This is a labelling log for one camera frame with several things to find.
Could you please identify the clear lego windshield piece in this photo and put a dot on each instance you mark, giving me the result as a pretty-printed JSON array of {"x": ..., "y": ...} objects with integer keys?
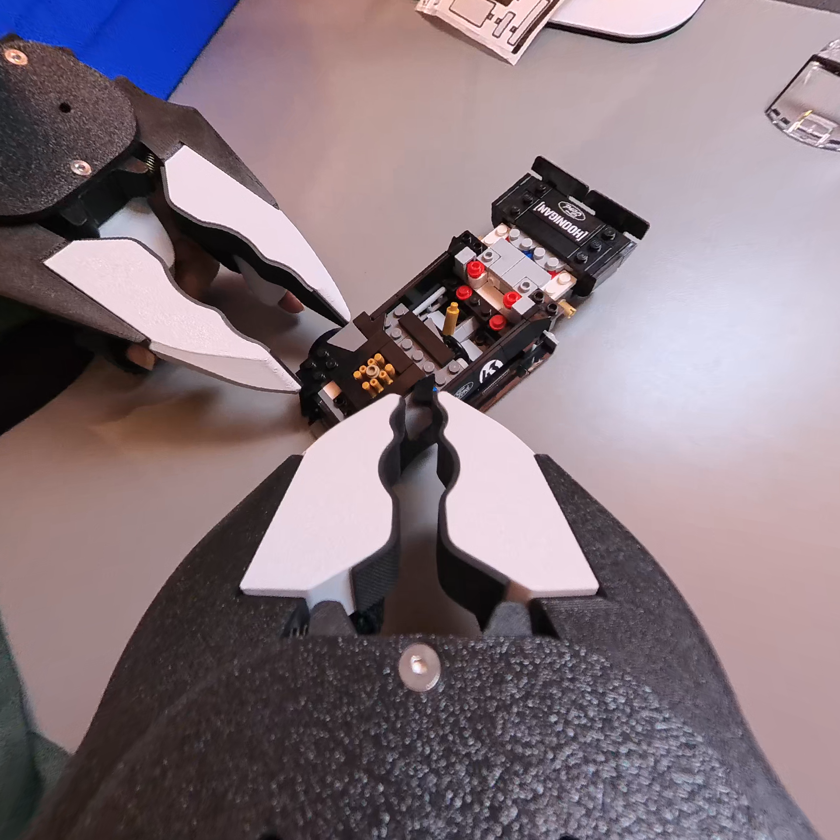
[{"x": 807, "y": 105}]

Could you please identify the blue plastic bin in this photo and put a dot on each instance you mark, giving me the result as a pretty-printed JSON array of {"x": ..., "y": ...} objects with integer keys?
[{"x": 118, "y": 33}]

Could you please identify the lego car model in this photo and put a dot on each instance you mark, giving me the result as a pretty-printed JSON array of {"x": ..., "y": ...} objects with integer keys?
[{"x": 486, "y": 302}]

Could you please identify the person's green garment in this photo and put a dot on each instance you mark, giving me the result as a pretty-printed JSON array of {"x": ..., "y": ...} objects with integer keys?
[{"x": 26, "y": 748}]

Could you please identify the person's left hand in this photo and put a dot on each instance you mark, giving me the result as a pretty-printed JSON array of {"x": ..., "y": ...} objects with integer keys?
[{"x": 204, "y": 269}]

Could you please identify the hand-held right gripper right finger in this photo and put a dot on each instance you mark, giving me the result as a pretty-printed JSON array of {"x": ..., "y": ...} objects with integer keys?
[{"x": 519, "y": 519}]

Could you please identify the lego sticker sheet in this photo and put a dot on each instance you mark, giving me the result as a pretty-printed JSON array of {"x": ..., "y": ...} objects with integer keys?
[{"x": 492, "y": 24}]

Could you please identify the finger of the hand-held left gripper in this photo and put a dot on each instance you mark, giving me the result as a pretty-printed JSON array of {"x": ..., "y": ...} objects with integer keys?
[
  {"x": 145, "y": 295},
  {"x": 243, "y": 217}
]

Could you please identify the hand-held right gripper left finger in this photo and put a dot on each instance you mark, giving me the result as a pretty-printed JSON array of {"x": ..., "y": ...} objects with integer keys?
[{"x": 322, "y": 519}]

